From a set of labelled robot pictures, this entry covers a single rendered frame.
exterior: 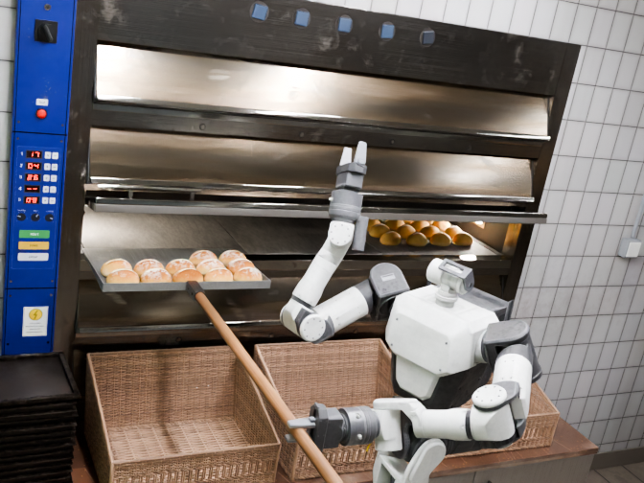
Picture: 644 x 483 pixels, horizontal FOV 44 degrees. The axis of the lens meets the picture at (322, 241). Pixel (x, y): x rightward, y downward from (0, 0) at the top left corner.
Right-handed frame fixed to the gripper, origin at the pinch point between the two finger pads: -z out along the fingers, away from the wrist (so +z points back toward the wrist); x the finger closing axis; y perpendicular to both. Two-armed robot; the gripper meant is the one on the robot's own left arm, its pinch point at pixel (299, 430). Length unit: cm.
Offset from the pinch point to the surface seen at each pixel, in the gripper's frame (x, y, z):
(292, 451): 52, 63, 31
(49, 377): 30, 82, -46
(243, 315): 23, 109, 24
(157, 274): -3, 85, -15
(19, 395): 30, 72, -55
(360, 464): 59, 62, 57
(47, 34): -70, 101, -50
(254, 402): 45, 84, 23
